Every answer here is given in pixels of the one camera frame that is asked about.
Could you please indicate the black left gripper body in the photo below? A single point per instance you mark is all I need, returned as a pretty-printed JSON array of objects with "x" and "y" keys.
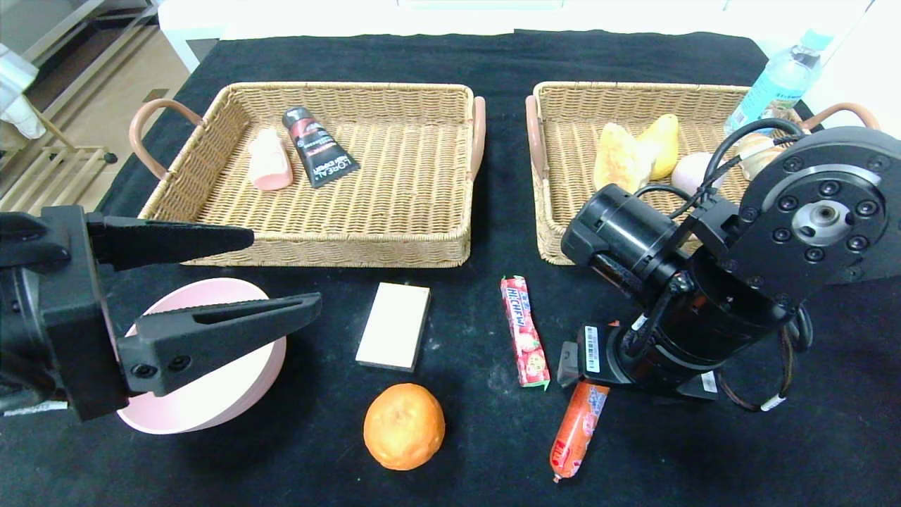
[{"x": 76, "y": 310}]

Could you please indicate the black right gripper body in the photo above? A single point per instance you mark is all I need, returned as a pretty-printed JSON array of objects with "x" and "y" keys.
[{"x": 591, "y": 350}]

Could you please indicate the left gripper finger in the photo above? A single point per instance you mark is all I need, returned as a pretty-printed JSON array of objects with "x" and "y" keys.
[
  {"x": 211, "y": 341},
  {"x": 169, "y": 241}
]

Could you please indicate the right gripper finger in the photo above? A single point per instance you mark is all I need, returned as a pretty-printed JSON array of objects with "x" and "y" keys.
[{"x": 570, "y": 366}]

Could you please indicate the red strawberry candy stick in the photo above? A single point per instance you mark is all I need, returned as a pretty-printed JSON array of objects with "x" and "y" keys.
[{"x": 524, "y": 331}]

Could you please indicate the orange sausage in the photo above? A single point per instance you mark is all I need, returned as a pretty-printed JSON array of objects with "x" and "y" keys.
[{"x": 577, "y": 436}]

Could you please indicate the pale purple round bun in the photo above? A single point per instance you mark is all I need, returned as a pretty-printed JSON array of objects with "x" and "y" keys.
[{"x": 693, "y": 172}]

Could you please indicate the wicker basket holding food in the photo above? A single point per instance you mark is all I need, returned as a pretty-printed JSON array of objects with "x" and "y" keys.
[{"x": 563, "y": 141}]

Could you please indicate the wicker basket holding toiletries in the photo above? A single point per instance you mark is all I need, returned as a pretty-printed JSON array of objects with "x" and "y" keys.
[{"x": 408, "y": 197}]

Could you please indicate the pink bowl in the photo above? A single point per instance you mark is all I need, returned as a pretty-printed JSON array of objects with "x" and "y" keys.
[{"x": 218, "y": 394}]

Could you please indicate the small pink bottle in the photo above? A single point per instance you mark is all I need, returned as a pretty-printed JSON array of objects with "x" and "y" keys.
[{"x": 270, "y": 165}]

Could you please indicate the wooden rack on casters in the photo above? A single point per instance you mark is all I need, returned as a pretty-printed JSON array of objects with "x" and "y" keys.
[{"x": 77, "y": 149}]

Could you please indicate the black cosmetic tube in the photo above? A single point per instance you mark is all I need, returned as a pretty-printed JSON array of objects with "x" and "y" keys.
[{"x": 318, "y": 149}]

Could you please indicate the orange tangerine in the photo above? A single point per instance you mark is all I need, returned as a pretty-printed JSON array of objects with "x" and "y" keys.
[{"x": 404, "y": 426}]

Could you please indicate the white playing card box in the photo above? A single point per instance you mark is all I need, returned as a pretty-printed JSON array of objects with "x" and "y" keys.
[{"x": 393, "y": 324}]

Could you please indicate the flat toasted bread slice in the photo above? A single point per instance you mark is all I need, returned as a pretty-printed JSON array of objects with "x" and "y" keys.
[{"x": 618, "y": 158}]

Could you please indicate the white hanging cloth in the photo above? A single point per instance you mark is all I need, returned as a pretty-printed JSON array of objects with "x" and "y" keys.
[{"x": 17, "y": 105}]

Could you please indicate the low dark shelf unit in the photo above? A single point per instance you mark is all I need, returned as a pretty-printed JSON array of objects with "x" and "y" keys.
[{"x": 91, "y": 49}]

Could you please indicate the yellow pear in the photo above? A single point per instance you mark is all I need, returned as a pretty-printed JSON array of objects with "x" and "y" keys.
[{"x": 663, "y": 144}]

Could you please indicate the white table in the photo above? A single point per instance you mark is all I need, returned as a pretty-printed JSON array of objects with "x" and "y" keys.
[{"x": 204, "y": 21}]

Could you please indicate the ridged bread roll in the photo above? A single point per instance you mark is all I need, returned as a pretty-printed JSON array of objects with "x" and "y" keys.
[{"x": 757, "y": 151}]

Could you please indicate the black table cloth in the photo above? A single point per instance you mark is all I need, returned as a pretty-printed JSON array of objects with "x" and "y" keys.
[{"x": 479, "y": 63}]

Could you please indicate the clear water bottle blue label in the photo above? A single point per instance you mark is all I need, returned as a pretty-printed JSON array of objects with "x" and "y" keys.
[{"x": 778, "y": 84}]

